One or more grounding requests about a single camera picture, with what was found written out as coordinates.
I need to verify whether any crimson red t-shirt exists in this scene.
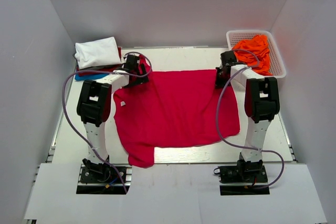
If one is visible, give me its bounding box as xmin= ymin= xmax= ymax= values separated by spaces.
xmin=113 ymin=69 xmax=240 ymax=168

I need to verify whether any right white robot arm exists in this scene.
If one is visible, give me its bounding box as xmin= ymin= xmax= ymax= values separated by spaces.
xmin=215 ymin=49 xmax=280 ymax=182

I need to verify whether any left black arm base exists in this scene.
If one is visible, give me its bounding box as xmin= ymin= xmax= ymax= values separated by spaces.
xmin=76 ymin=165 xmax=132 ymax=195

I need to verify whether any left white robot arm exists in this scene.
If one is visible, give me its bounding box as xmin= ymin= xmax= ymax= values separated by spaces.
xmin=77 ymin=52 xmax=152 ymax=182

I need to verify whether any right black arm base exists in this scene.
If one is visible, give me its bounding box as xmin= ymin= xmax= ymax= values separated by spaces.
xmin=214 ymin=165 xmax=270 ymax=196

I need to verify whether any grey folded t-shirt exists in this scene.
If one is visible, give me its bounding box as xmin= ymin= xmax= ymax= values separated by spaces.
xmin=76 ymin=65 xmax=119 ymax=71

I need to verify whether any white folded t-shirt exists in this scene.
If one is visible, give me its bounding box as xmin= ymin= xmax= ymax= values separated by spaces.
xmin=75 ymin=37 xmax=121 ymax=69

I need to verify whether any orange t-shirt in basket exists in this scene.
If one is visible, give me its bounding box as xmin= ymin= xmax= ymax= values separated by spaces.
xmin=233 ymin=35 xmax=272 ymax=76

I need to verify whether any white plastic perforated basket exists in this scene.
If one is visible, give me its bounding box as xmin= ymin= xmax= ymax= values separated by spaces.
xmin=226 ymin=29 xmax=287 ymax=79

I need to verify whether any blue folded t-shirt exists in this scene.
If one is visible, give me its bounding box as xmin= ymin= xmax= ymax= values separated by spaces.
xmin=75 ymin=72 xmax=108 ymax=81

